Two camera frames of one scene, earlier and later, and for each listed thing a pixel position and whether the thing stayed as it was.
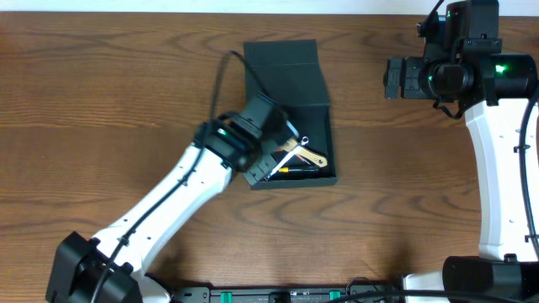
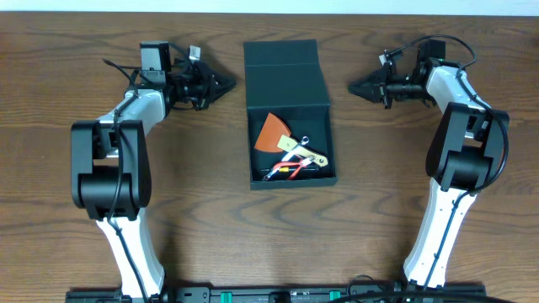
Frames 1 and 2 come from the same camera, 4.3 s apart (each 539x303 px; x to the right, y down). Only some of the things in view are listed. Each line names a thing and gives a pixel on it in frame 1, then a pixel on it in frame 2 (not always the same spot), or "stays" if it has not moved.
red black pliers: [283, 151] -> [301, 163]
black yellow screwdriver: [285, 170] stays
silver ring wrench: [304, 140] stays
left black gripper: [274, 137] -> [202, 88]
